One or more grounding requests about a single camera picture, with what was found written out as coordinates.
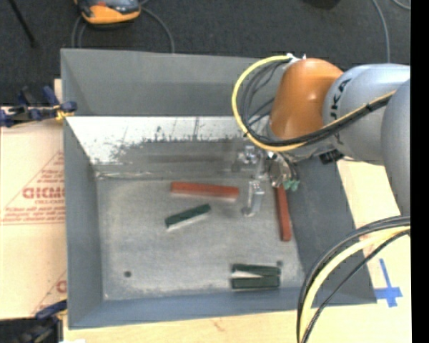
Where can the brown cardboard board red print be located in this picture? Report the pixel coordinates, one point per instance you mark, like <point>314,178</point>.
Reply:
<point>28,241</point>

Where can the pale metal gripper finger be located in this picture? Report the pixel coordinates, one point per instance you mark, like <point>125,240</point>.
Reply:
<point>246,157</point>
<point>256,196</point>

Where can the grey metal bin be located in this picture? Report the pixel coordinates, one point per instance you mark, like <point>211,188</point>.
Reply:
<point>186,248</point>

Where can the dark green flat block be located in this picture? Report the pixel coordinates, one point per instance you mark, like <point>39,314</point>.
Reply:
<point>255,282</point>
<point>188,215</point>
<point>261,271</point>

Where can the red-brown flat block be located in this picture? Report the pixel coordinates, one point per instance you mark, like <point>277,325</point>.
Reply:
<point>283,216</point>
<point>203,191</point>

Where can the black cylinder on white bracket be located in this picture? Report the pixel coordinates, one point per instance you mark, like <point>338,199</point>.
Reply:
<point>331,157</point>

